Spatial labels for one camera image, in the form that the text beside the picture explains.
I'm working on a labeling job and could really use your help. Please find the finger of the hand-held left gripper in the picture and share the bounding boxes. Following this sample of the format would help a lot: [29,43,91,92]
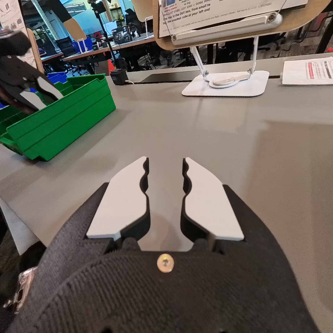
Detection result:
[25,76,64,101]
[19,91,48,115]

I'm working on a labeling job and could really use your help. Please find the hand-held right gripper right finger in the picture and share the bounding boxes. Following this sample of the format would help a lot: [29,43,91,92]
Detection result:
[180,157,245,246]

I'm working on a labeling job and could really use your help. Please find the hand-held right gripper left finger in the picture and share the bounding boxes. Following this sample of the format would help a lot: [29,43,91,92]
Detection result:
[86,156,151,242]

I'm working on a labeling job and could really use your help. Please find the green plastic bin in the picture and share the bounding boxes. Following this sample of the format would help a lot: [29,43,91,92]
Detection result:
[0,74,116,162]

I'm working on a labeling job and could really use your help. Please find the grey desk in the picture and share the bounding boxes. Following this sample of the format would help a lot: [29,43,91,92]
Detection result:
[0,53,333,333]

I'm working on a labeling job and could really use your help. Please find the blue plastic bin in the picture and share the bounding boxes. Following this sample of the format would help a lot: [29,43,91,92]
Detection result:
[0,71,69,110]

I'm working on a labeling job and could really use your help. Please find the wooden board with paper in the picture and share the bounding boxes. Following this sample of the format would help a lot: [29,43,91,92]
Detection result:
[0,0,45,75]

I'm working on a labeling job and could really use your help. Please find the small black device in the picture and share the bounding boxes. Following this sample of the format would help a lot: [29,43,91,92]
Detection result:
[110,69,129,86]

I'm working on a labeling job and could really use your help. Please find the long background table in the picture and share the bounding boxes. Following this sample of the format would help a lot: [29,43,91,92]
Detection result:
[42,35,156,64]

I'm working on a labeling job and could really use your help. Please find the metal clip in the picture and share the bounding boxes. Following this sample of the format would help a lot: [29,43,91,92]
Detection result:
[3,267,37,314]

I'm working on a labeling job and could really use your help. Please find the white document stand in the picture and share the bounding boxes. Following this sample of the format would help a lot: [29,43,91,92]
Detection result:
[170,12,283,98]

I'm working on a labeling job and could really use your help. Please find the printed instruction sheet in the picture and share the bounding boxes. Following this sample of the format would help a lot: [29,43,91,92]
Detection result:
[159,0,309,37]

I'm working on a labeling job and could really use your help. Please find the wooden stand board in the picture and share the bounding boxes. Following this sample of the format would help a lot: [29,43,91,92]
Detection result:
[152,0,333,51]

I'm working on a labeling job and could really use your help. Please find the black camera tripod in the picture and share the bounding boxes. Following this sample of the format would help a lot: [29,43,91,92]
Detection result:
[90,0,118,64]

